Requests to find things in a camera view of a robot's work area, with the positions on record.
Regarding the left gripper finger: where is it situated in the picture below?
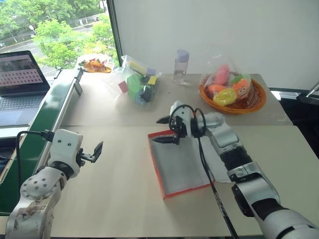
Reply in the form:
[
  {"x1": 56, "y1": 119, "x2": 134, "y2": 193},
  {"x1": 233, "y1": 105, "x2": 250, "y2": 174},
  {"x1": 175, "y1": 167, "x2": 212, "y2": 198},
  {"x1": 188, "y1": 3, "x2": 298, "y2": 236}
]
[{"x1": 86, "y1": 141, "x2": 104, "y2": 164}]

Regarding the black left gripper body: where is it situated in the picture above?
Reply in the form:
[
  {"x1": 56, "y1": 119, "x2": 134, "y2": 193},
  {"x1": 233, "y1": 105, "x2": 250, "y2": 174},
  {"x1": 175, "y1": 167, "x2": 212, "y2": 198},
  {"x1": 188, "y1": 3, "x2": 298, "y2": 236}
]
[{"x1": 77, "y1": 148, "x2": 88, "y2": 167}]

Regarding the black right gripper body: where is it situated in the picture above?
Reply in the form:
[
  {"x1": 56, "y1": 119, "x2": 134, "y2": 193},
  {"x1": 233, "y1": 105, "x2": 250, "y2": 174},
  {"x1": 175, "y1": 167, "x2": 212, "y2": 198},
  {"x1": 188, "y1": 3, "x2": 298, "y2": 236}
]
[{"x1": 168, "y1": 115, "x2": 188, "y2": 146}]

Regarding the red cardboard shoe box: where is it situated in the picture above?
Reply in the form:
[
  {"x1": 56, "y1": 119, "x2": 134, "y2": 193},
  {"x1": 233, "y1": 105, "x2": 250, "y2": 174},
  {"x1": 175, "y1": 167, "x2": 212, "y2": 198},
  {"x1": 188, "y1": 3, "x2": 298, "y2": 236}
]
[{"x1": 147, "y1": 129, "x2": 233, "y2": 201}]

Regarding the green conveyor belt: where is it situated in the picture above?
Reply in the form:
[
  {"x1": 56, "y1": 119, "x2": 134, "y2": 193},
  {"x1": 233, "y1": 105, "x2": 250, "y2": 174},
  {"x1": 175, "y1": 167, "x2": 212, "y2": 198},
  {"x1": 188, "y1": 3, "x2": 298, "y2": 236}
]
[{"x1": 0, "y1": 67, "x2": 84, "y2": 217}]

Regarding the black block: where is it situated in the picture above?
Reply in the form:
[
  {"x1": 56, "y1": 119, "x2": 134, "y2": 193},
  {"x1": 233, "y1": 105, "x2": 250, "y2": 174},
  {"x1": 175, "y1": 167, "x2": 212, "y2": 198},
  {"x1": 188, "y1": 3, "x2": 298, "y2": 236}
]
[{"x1": 142, "y1": 86, "x2": 154, "y2": 102}]

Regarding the green block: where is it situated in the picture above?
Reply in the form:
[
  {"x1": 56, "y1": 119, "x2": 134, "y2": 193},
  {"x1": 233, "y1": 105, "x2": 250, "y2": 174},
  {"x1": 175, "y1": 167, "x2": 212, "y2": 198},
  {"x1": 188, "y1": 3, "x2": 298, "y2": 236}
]
[{"x1": 126, "y1": 74, "x2": 144, "y2": 99}]

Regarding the clear bottle with purple cap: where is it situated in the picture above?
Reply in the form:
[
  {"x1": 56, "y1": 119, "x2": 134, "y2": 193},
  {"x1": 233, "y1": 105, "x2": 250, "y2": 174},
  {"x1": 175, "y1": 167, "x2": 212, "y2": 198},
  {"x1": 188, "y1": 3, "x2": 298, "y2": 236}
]
[{"x1": 172, "y1": 49, "x2": 190, "y2": 86}]

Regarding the plain orange plush toy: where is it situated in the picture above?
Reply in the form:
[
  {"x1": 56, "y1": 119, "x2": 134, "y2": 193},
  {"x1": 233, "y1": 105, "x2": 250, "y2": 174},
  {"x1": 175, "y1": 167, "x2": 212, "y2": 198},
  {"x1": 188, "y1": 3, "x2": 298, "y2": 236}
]
[{"x1": 207, "y1": 84, "x2": 226, "y2": 97}]

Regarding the yellow plush toy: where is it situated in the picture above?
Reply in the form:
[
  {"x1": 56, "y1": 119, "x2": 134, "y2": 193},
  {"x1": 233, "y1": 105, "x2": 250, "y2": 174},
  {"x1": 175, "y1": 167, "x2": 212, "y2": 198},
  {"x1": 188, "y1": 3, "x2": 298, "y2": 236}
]
[{"x1": 212, "y1": 89, "x2": 238, "y2": 106}]

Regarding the yellow sponge block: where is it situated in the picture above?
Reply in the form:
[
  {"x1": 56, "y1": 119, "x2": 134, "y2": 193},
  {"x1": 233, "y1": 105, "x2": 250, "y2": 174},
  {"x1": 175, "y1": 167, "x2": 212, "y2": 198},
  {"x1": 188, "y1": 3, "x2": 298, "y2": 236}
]
[{"x1": 129, "y1": 61, "x2": 147, "y2": 76}]

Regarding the clear plastic bag of blocks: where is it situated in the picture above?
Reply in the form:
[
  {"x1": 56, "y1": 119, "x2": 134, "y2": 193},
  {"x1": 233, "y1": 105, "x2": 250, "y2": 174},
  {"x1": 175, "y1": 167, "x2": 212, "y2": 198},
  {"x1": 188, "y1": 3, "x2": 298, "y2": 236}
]
[{"x1": 104, "y1": 54, "x2": 163, "y2": 109}]

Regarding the pink plush toy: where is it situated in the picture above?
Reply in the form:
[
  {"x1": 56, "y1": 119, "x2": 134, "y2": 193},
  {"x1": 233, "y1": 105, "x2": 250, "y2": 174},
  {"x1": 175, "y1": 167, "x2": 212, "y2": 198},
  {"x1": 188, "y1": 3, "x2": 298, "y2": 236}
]
[{"x1": 214, "y1": 64, "x2": 231, "y2": 86}]

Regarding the orange plush toy with face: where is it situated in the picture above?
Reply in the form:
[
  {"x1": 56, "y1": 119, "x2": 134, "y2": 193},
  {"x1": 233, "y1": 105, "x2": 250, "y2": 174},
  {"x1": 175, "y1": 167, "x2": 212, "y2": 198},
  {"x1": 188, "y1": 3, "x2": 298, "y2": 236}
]
[{"x1": 230, "y1": 73, "x2": 252, "y2": 101}]

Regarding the brown wooden board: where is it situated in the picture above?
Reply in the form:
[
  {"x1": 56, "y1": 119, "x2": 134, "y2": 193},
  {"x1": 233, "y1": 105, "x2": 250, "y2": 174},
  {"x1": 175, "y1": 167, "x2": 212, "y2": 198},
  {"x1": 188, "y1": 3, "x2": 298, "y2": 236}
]
[{"x1": 0, "y1": 148, "x2": 17, "y2": 185}]

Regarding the clear plastic bag over plush toys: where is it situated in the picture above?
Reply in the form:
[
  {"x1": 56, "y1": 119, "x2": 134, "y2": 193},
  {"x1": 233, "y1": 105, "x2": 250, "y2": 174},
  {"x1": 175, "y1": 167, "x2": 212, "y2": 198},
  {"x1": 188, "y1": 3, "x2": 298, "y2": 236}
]
[{"x1": 202, "y1": 44, "x2": 252, "y2": 101}]

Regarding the orange wicker basket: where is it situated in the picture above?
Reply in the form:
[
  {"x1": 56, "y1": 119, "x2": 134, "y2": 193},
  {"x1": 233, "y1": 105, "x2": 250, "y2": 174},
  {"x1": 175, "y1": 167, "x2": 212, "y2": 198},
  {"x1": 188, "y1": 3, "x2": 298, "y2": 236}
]
[{"x1": 199, "y1": 74, "x2": 268, "y2": 115}]

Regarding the small orange basket of toys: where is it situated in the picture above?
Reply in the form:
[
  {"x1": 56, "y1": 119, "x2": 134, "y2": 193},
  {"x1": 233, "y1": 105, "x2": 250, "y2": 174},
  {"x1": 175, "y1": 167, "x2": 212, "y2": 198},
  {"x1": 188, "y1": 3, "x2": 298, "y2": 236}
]
[{"x1": 78, "y1": 54, "x2": 113, "y2": 74}]

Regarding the dark grey laptop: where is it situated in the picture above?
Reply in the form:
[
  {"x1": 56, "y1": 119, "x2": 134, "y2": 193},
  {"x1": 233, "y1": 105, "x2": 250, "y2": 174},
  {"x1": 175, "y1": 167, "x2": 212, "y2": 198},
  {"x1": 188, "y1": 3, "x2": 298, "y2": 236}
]
[{"x1": 0, "y1": 50, "x2": 51, "y2": 126}]

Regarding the black side furniture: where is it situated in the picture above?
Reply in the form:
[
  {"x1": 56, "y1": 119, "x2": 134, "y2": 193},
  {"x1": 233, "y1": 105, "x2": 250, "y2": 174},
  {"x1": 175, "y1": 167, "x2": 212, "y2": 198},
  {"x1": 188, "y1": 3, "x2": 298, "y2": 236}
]
[{"x1": 267, "y1": 87, "x2": 319, "y2": 160}]

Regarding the silver metal stand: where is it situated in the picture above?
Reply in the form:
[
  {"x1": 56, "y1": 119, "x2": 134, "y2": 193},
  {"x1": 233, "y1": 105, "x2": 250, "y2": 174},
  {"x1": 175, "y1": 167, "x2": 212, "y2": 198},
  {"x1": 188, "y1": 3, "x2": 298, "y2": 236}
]
[{"x1": 306, "y1": 83, "x2": 319, "y2": 99}]

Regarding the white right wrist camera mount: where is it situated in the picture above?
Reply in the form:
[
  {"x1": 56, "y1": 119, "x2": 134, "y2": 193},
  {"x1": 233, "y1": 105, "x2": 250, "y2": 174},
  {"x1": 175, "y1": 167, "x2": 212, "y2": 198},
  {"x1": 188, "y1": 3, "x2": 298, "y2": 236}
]
[{"x1": 170, "y1": 100, "x2": 195, "y2": 138}]

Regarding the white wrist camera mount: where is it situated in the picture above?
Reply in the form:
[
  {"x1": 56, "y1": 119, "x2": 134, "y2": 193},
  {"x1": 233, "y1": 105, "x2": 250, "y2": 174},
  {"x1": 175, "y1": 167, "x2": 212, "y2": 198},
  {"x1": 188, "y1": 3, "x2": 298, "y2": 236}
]
[
  {"x1": 48, "y1": 128, "x2": 84, "y2": 172},
  {"x1": 170, "y1": 100, "x2": 195, "y2": 138}
]

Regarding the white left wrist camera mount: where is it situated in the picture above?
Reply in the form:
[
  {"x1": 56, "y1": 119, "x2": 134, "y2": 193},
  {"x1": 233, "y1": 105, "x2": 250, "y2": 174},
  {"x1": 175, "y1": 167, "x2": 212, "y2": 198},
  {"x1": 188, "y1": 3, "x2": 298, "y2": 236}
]
[{"x1": 48, "y1": 128, "x2": 84, "y2": 172}]

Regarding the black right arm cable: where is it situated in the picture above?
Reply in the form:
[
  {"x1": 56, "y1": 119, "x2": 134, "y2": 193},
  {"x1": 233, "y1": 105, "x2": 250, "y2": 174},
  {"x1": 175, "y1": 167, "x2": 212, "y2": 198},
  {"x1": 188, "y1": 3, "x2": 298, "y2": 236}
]
[{"x1": 174, "y1": 105, "x2": 240, "y2": 239}]

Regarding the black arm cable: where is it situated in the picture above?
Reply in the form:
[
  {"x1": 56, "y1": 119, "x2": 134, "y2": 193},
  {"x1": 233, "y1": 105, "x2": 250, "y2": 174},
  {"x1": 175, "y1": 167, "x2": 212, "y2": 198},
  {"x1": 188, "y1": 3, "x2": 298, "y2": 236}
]
[
  {"x1": 15, "y1": 130, "x2": 54, "y2": 190},
  {"x1": 174, "y1": 105, "x2": 240, "y2": 239}
]

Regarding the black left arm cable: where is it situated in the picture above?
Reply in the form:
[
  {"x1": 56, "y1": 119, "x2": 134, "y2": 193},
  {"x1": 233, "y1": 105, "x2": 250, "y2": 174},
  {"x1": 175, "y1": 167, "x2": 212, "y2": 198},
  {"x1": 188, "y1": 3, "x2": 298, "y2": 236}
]
[{"x1": 15, "y1": 130, "x2": 54, "y2": 190}]

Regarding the dark window frame post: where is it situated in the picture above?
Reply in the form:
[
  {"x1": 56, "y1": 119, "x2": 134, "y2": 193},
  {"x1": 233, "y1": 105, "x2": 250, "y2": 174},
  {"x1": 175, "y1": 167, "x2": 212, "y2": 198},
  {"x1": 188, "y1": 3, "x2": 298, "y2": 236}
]
[{"x1": 106, "y1": 0, "x2": 124, "y2": 68}]

